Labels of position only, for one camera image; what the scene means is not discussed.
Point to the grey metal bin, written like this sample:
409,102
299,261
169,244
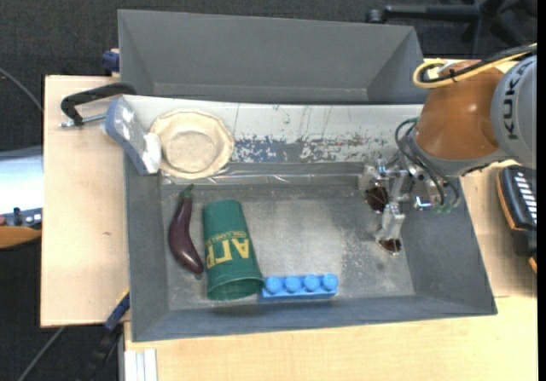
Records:
298,217

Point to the purple toy eggplant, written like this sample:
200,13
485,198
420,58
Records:
182,234

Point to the beige paper plate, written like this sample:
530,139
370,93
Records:
192,145

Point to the green plastic cup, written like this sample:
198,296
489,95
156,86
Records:
228,251

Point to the brown sunglasses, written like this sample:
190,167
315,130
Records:
377,199

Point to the pale wood board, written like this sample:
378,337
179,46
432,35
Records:
81,200

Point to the blue toy brick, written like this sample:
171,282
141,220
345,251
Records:
298,285

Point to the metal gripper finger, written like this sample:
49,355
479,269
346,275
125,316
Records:
380,170
392,219

